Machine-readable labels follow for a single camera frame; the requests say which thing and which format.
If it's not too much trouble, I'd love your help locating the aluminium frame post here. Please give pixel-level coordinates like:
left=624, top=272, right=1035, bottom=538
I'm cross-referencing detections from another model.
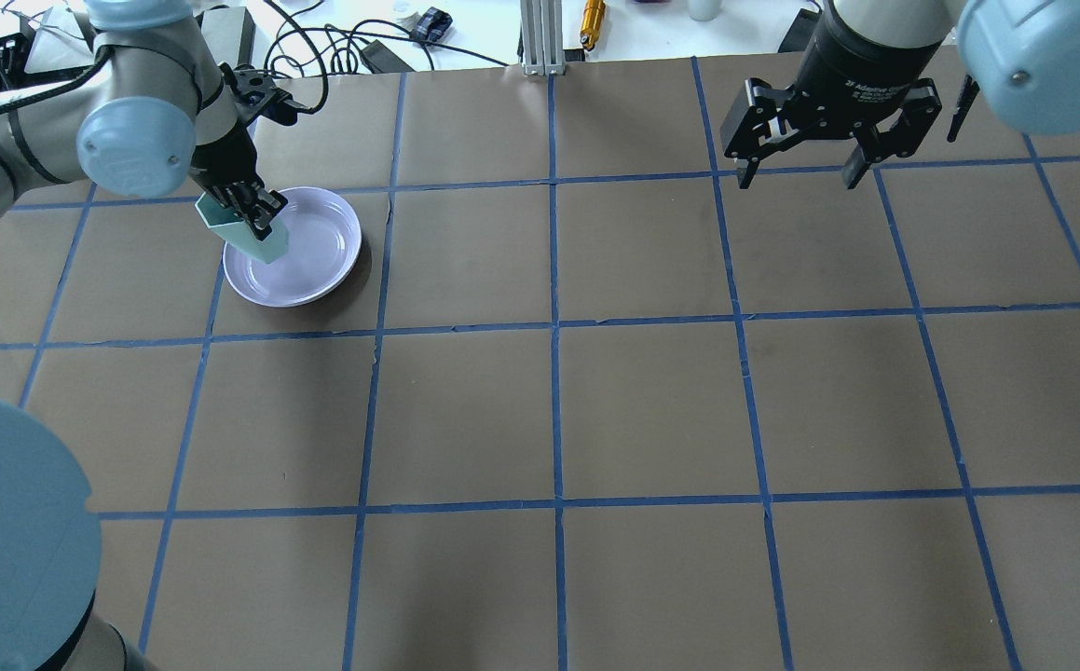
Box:
left=519, top=0, right=567, bottom=76

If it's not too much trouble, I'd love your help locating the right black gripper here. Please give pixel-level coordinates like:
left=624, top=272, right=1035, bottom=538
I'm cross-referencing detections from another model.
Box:
left=721, top=5, right=943, bottom=190

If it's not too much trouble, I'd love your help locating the mint green faceted cup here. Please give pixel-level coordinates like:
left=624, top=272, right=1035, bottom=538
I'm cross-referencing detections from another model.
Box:
left=195, top=194, right=291, bottom=265

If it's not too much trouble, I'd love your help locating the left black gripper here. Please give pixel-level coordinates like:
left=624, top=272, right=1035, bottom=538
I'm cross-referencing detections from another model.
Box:
left=189, top=120, right=288, bottom=234

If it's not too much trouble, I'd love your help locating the black power adapter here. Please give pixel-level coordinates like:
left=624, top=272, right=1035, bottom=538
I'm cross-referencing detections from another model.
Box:
left=357, top=41, right=415, bottom=73

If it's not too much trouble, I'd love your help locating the lavender round plate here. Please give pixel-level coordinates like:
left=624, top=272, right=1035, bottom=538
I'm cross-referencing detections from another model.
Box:
left=222, top=186, right=363, bottom=308

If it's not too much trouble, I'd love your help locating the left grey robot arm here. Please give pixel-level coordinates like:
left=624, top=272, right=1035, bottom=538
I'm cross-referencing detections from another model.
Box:
left=0, top=1, right=287, bottom=670

